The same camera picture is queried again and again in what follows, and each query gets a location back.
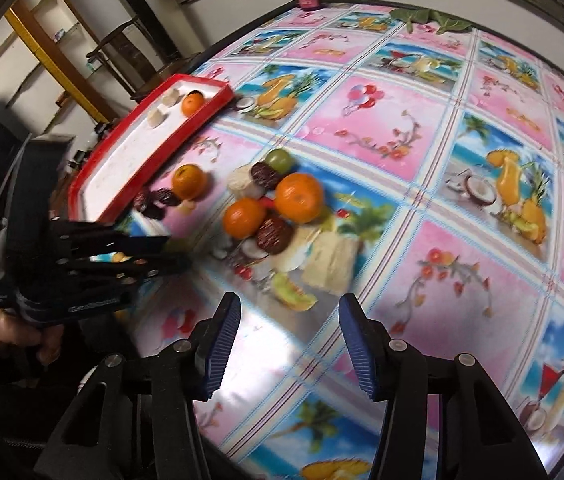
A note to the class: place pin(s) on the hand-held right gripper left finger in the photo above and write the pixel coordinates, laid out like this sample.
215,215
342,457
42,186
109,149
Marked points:
222,345

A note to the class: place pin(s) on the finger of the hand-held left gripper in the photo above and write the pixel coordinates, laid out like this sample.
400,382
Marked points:
132,244
152,270

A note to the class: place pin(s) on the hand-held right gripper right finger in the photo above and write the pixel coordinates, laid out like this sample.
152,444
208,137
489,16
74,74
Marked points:
356,345

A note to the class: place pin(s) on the dark red date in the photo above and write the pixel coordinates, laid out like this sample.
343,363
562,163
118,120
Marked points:
168,196
149,207

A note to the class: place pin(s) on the large beige cake block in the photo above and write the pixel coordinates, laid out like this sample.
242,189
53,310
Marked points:
332,260

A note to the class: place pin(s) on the red rimmed white tray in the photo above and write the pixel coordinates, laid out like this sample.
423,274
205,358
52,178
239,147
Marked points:
127,150

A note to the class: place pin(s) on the red brown date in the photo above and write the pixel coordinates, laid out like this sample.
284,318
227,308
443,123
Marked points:
274,234

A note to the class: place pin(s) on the brown round cake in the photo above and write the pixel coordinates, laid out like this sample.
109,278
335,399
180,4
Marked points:
242,182

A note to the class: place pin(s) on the dark plum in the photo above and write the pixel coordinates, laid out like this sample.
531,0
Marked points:
265,174

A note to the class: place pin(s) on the beige cake block top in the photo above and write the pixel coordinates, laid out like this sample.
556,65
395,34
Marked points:
174,95

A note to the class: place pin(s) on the large orange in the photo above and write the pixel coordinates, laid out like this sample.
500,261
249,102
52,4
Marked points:
299,197

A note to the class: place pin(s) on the person's left hand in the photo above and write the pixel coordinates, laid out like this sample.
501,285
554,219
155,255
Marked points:
7,332

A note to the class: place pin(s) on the printed pink blue tablecloth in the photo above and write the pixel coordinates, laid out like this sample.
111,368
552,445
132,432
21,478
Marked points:
411,210

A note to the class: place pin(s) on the dark wooden chair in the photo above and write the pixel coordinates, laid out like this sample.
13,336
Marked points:
122,47

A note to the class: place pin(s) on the yellow wooden shelf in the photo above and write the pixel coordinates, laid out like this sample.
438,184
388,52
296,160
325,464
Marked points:
27,30

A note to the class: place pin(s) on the tall standing air conditioner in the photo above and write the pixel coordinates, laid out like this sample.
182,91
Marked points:
132,5

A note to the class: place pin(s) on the green artificial leaves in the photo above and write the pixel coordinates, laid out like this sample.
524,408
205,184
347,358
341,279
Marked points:
426,19

